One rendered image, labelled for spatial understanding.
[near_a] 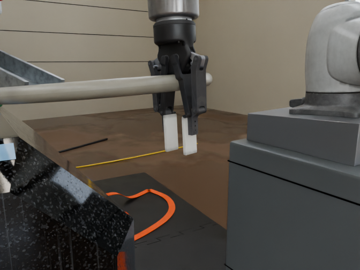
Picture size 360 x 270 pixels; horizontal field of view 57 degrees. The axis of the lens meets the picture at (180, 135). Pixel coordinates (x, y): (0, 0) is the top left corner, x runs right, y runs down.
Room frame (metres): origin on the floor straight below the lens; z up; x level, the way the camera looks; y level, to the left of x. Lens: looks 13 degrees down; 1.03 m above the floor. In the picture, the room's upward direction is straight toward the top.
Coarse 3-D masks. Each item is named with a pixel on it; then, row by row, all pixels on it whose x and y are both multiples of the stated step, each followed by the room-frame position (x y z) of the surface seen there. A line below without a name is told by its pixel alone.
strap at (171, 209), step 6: (114, 192) 2.21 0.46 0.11; (144, 192) 2.43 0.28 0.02; (156, 192) 2.43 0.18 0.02; (168, 198) 2.32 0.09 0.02; (168, 204) 2.22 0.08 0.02; (174, 204) 2.22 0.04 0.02; (168, 210) 2.12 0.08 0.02; (174, 210) 2.12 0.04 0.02; (168, 216) 2.02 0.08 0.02; (156, 222) 1.94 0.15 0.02; (162, 222) 1.94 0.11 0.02; (150, 228) 1.87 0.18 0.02; (138, 234) 1.80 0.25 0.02; (144, 234) 1.80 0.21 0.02
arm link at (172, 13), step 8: (152, 0) 0.59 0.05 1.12; (160, 0) 0.58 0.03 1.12; (168, 0) 0.57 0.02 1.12; (176, 0) 0.57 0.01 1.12; (184, 0) 0.58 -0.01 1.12; (192, 0) 0.59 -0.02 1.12; (152, 8) 0.59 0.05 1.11; (160, 8) 0.58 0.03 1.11; (168, 8) 0.57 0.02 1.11; (176, 8) 0.57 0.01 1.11; (184, 8) 0.58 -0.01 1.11; (192, 8) 0.59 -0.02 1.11; (152, 16) 0.59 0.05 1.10; (160, 16) 0.58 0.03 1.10; (168, 16) 0.59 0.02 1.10; (176, 16) 0.59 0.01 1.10; (184, 16) 0.59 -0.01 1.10; (192, 16) 0.60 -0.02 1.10
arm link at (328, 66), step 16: (320, 16) 0.88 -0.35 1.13; (336, 16) 0.84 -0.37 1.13; (352, 16) 0.82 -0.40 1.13; (320, 32) 0.85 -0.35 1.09; (336, 32) 0.82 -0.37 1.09; (352, 32) 0.79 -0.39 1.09; (320, 48) 0.85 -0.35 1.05; (336, 48) 0.81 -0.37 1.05; (352, 48) 0.78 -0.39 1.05; (320, 64) 0.85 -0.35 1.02; (336, 64) 0.81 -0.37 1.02; (352, 64) 0.78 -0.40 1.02; (320, 80) 0.85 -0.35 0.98; (336, 80) 0.82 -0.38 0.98; (352, 80) 0.80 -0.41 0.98
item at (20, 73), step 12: (0, 60) 1.07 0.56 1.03; (12, 60) 1.04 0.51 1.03; (0, 72) 0.88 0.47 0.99; (12, 72) 1.03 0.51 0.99; (24, 72) 1.01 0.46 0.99; (36, 72) 0.98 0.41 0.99; (48, 72) 0.96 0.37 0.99; (0, 84) 0.89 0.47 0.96; (12, 84) 0.86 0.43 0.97; (24, 84) 0.83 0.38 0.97; (36, 84) 0.97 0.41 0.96
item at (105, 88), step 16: (96, 80) 0.54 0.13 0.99; (112, 80) 0.54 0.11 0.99; (128, 80) 0.55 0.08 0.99; (144, 80) 0.56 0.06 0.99; (160, 80) 0.57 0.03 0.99; (176, 80) 0.59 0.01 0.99; (208, 80) 0.69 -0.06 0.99; (0, 96) 0.56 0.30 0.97; (16, 96) 0.54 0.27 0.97; (32, 96) 0.53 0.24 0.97; (48, 96) 0.53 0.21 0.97; (64, 96) 0.53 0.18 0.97; (80, 96) 0.53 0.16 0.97; (96, 96) 0.53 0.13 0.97; (112, 96) 0.54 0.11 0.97
